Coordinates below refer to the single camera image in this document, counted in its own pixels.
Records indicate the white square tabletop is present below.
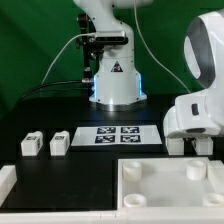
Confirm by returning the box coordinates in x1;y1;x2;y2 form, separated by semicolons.
117;157;224;208

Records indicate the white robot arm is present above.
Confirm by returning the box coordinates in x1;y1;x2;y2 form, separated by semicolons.
73;0;224;138

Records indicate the white sheet with tags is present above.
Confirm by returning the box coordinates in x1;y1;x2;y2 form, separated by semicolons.
72;125;162;146

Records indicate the black cable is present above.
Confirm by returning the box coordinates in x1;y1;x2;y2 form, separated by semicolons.
14;79;93;107

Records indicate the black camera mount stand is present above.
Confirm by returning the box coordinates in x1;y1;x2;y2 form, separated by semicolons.
76;14;99;79

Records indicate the white cable right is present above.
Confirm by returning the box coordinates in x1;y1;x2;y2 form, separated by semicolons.
133;0;193;95

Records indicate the white cable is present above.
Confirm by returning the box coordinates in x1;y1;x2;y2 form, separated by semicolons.
133;0;193;95
41;32;98;86

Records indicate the white front obstacle rail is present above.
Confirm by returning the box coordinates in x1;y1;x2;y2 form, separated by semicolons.
0;207;224;224

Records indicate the white left obstacle rail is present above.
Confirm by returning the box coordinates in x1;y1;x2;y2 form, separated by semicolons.
0;165;17;207

